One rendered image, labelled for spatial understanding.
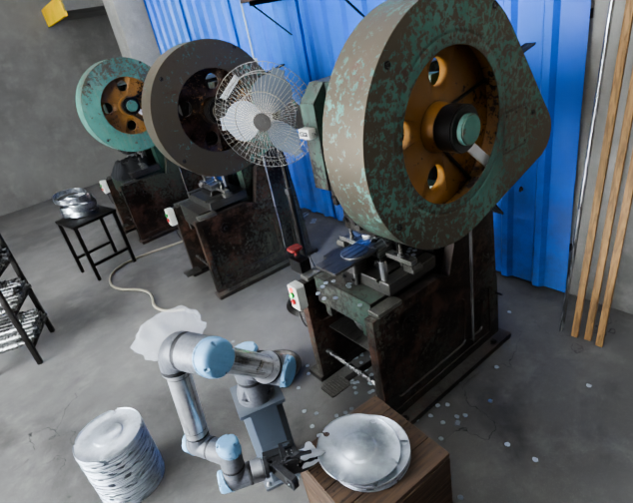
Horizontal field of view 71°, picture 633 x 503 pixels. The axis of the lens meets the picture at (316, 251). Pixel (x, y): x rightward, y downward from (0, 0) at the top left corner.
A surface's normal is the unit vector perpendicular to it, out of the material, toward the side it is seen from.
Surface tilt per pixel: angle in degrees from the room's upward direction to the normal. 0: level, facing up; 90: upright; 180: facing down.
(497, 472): 0
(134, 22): 90
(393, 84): 90
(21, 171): 90
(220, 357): 84
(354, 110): 68
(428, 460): 0
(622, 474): 0
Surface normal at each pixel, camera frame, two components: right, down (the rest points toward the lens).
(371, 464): -0.10, -0.89
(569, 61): -0.77, 0.41
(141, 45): 0.61, 0.26
